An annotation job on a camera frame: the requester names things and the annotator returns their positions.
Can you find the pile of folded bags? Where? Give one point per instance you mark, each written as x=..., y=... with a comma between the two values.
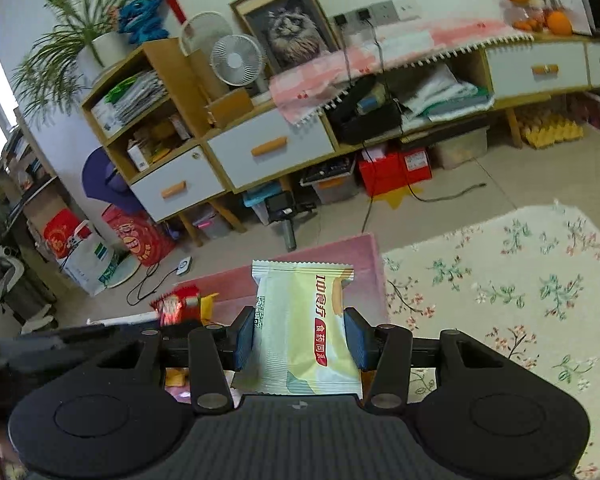
x=445, y=97

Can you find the small white cabinet drawer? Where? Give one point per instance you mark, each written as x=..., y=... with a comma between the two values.
x=180, y=185

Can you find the small tangerines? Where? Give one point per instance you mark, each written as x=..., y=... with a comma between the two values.
x=529, y=24

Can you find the red patterned bag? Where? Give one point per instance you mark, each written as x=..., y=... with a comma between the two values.
x=140, y=237

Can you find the white carton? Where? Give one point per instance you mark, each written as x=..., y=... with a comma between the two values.
x=137, y=155

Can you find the light blue bin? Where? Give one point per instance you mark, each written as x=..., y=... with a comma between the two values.
x=257, y=200

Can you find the wide white drawer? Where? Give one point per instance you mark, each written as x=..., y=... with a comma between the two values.
x=270, y=147

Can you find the yellow star mat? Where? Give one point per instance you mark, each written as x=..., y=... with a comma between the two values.
x=397, y=198

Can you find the small clear pink bin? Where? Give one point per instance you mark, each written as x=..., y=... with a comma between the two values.
x=207, y=222

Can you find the clear bin with tools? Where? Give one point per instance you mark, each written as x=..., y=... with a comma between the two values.
x=332, y=182

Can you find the yellow egg tray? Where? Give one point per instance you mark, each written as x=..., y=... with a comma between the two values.
x=552, y=132

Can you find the white plastic bag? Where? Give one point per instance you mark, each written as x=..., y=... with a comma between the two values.
x=92, y=265

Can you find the white desk fan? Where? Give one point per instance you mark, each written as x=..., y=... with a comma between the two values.
x=237, y=60

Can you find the red gift bag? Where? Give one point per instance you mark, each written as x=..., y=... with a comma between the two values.
x=60, y=235

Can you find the white round fan grille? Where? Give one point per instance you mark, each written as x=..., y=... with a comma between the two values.
x=205, y=30

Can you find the pink fringed cloth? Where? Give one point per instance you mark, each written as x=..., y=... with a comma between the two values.
x=380, y=45

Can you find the white round disc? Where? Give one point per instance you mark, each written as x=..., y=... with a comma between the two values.
x=125, y=272

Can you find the large cardboard box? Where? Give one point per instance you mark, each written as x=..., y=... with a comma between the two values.
x=42, y=210

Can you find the white office chair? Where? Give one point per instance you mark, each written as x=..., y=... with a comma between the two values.
x=10, y=290

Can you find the black charger plug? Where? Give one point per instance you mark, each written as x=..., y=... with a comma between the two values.
x=341, y=20
x=364, y=14

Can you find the stack of papers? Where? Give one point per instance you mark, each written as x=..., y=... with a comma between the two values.
x=130, y=102

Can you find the blue plush toy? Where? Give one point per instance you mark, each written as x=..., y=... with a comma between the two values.
x=142, y=22

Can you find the red snack packet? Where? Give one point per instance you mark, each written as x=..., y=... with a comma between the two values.
x=175, y=305

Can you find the framed cat picture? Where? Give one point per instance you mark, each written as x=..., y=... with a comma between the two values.
x=292, y=35

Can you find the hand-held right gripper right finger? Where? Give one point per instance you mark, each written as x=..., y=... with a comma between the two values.
x=357, y=342

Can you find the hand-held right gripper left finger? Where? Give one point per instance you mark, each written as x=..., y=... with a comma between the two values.
x=242, y=342

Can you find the small white device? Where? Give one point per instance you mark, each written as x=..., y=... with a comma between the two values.
x=185, y=266

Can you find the spider plant in white pot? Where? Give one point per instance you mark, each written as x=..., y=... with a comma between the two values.
x=102, y=52

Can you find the purple hat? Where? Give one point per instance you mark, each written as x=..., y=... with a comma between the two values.
x=107, y=180

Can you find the grey wall socket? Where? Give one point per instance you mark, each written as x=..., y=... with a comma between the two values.
x=382, y=10

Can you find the black device on grey stand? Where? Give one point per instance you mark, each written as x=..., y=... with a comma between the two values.
x=282, y=210

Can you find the plain yellow snack packet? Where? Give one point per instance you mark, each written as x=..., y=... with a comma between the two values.
x=208, y=307

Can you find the long wooden low cabinet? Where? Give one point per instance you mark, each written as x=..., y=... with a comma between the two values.
x=495, y=105

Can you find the yellow packages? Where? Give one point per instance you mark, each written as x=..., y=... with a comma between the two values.
x=160, y=140

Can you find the black storage box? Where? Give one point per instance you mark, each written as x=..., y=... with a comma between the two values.
x=365, y=115

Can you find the clear storage bin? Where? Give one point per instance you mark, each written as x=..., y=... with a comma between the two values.
x=460, y=147

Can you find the pale green snack packet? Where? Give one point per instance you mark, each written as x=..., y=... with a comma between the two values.
x=290, y=340

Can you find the pink cardboard box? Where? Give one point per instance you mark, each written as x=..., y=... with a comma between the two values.
x=230, y=280

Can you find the wooden shelf cabinet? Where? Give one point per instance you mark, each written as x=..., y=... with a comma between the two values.
x=165, y=65

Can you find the small cardboard box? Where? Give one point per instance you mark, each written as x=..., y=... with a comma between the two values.
x=230, y=107

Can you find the floral tablecloth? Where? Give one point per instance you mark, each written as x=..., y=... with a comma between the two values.
x=505, y=285

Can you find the cluttered dark desk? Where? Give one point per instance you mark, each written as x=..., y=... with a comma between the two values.
x=15, y=170

